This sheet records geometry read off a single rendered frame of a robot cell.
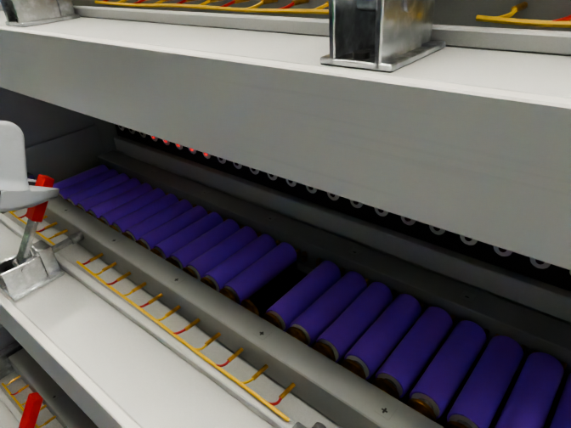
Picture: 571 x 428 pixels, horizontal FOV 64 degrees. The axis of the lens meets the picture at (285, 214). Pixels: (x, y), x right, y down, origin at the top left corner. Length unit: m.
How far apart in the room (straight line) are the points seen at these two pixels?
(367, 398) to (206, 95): 0.16
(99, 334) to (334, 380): 0.17
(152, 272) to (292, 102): 0.21
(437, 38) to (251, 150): 0.08
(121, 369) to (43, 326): 0.08
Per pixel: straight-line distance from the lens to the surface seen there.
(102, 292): 0.37
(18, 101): 0.55
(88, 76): 0.29
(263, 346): 0.27
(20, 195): 0.36
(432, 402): 0.26
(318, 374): 0.26
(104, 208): 0.46
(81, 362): 0.33
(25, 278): 0.41
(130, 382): 0.31
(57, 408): 0.54
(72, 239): 0.42
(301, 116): 0.17
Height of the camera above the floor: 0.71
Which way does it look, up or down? 14 degrees down
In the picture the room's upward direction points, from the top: 10 degrees clockwise
